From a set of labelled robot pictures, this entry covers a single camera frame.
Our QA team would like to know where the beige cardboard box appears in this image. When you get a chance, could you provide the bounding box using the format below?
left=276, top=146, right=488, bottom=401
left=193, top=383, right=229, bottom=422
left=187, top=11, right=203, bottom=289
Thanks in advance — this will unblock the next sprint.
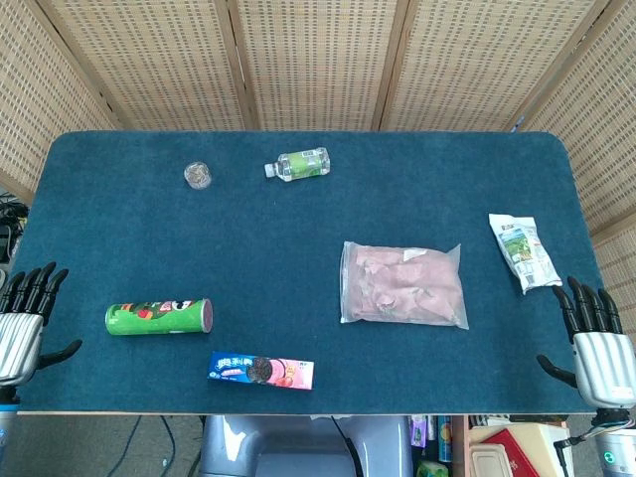
left=469, top=421, right=575, bottom=477

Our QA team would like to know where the purple package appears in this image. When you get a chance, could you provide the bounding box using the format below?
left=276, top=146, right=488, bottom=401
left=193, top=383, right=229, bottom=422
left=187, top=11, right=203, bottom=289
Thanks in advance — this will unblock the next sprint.
left=409, top=415, right=428, bottom=448

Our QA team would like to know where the white green snack pouch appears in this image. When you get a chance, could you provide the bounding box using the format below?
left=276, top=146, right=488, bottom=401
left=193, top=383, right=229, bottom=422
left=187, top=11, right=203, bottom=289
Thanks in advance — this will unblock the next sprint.
left=488, top=213, right=563, bottom=295

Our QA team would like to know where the green chips can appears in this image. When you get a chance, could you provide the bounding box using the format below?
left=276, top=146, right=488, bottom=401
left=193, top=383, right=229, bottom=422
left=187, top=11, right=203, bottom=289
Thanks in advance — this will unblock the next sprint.
left=104, top=297, right=215, bottom=337

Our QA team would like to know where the red book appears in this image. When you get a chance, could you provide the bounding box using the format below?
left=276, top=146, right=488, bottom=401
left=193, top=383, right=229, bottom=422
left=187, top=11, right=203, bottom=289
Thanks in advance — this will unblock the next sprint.
left=481, top=429, right=541, bottom=477

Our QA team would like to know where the blue pink Oreo box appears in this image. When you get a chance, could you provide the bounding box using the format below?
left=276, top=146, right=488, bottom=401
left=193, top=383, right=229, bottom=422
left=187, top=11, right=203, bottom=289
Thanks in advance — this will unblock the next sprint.
left=207, top=351, right=315, bottom=392

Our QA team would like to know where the grey robot torso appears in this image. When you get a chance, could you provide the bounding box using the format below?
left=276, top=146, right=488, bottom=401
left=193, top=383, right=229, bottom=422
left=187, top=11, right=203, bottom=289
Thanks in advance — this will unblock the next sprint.
left=198, top=414, right=413, bottom=477

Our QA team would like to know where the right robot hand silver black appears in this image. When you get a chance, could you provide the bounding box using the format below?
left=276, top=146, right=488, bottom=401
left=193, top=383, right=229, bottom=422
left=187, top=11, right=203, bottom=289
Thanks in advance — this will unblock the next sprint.
left=536, top=275, right=636, bottom=411

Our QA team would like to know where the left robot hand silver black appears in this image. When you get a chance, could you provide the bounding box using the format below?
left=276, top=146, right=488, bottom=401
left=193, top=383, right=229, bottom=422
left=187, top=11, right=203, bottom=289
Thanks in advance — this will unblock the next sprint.
left=0, top=261, right=83, bottom=388

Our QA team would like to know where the green package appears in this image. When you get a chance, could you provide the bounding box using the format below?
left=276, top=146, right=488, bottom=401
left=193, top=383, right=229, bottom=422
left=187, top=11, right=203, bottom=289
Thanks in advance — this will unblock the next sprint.
left=415, top=459, right=451, bottom=477

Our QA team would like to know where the black floor cable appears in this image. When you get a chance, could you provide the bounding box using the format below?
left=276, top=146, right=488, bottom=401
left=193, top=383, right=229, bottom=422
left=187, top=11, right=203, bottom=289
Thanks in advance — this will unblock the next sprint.
left=158, top=415, right=178, bottom=477

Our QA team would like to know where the blue yellow bottle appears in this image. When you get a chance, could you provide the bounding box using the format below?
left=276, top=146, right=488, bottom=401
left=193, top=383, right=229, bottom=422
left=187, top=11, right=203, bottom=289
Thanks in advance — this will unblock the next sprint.
left=436, top=415, right=454, bottom=463

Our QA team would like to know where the black cable bundle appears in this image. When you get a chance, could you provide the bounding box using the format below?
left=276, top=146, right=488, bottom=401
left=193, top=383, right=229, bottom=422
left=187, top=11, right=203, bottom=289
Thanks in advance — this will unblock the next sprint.
left=0, top=188, right=29, bottom=264

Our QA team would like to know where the pink floral cloth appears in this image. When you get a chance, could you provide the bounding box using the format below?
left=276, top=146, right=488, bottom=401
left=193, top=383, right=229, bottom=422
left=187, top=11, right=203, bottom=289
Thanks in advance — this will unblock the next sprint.
left=345, top=246, right=463, bottom=322

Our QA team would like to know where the transparent plastic zip bag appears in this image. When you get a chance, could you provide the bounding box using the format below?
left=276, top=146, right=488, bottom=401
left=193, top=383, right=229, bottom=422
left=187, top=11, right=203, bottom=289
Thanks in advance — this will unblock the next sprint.
left=339, top=240, right=470, bottom=331

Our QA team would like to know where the blue floor cable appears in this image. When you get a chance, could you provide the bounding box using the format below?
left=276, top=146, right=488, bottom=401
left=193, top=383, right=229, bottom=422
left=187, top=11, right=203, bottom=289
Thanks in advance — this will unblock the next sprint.
left=106, top=415, right=143, bottom=477

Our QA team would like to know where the blue felt table mat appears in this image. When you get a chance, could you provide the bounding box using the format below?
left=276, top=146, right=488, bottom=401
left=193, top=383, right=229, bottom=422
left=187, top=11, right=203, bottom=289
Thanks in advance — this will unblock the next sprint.
left=0, top=129, right=632, bottom=416

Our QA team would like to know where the black torso cable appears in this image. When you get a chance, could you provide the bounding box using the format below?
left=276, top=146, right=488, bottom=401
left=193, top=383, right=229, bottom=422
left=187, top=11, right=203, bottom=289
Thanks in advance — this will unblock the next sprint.
left=330, top=415, right=362, bottom=477

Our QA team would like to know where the small clear jar of nuts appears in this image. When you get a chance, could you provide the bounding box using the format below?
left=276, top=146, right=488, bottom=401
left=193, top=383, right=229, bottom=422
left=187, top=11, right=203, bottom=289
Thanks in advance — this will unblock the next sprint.
left=183, top=160, right=212, bottom=191

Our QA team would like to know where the clear bottle with green label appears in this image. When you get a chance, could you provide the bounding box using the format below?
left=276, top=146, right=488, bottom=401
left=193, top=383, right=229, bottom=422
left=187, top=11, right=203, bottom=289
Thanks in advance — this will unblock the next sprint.
left=263, top=146, right=332, bottom=183

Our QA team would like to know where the woven rattan screen panel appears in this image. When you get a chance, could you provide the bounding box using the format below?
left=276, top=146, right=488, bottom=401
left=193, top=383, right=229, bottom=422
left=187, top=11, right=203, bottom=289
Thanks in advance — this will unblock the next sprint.
left=380, top=0, right=612, bottom=133
left=0, top=0, right=120, bottom=200
left=37, top=0, right=259, bottom=133
left=516, top=0, right=636, bottom=344
left=226, top=0, right=413, bottom=133

